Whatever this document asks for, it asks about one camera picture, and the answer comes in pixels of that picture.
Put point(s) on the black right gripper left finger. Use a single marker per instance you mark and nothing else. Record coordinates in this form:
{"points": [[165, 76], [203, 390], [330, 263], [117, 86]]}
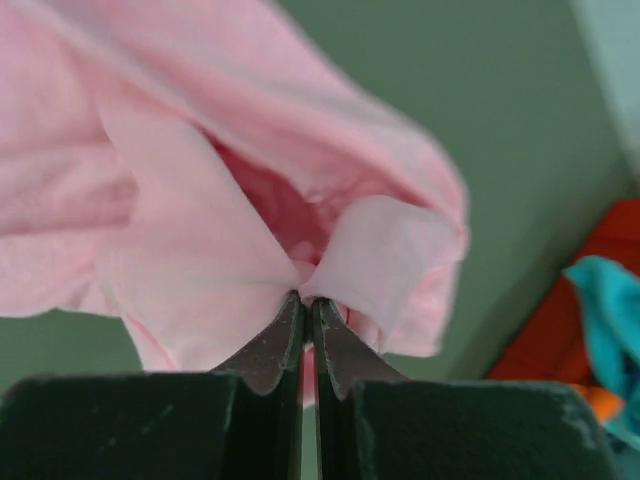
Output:
{"points": [[240, 420]]}

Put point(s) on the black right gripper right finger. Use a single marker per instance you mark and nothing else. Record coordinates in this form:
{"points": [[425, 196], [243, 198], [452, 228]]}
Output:
{"points": [[375, 423]]}

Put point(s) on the pink t shirt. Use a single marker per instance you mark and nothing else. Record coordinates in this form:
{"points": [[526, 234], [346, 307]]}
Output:
{"points": [[183, 165]]}

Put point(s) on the orange t shirt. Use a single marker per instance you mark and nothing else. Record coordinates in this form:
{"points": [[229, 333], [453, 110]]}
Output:
{"points": [[550, 346]]}

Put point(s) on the light blue t shirt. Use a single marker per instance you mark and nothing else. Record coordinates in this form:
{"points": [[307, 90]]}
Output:
{"points": [[608, 295]]}

